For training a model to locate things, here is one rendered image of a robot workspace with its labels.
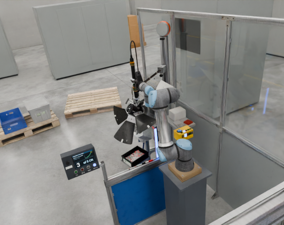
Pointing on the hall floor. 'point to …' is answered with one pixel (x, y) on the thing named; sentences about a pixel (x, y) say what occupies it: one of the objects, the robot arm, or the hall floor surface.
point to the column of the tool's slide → (166, 72)
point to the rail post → (112, 206)
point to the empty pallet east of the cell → (92, 102)
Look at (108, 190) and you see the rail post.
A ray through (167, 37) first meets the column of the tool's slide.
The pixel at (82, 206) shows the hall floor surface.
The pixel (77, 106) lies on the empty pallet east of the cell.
